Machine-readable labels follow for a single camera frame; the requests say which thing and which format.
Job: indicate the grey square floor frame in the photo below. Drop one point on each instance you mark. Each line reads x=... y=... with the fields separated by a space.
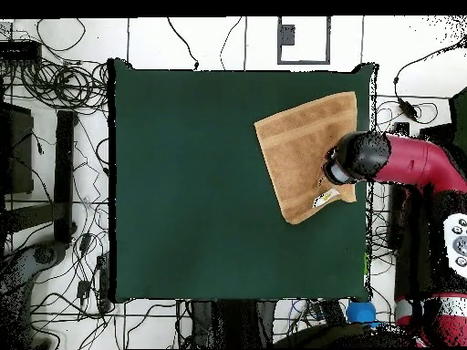
x=303 y=62

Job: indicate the dark green table cloth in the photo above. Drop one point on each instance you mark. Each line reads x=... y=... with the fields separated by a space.
x=164 y=146

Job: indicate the dark rectangular box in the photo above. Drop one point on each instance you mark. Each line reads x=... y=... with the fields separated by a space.
x=16 y=146
x=436 y=132

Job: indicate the blue plastic cup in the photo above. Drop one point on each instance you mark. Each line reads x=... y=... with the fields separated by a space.
x=360 y=312

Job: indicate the long black power strip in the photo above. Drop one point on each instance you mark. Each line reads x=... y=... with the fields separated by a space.
x=330 y=313

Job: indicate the small black power adapter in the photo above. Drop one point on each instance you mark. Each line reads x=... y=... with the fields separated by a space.
x=85 y=242
x=83 y=290

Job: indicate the tan terry towel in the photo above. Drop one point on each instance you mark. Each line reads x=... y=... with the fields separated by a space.
x=303 y=146

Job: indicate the flat black device box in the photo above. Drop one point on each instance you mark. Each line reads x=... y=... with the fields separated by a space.
x=20 y=51

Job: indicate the small dark grey box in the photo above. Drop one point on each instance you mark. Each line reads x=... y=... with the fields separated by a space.
x=287 y=34

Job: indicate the black stand column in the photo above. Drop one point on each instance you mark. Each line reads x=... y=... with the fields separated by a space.
x=233 y=324

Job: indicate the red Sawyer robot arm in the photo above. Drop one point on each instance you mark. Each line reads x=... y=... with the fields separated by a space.
x=408 y=160

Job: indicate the black power strip with plugs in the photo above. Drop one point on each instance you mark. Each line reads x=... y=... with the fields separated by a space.
x=104 y=284

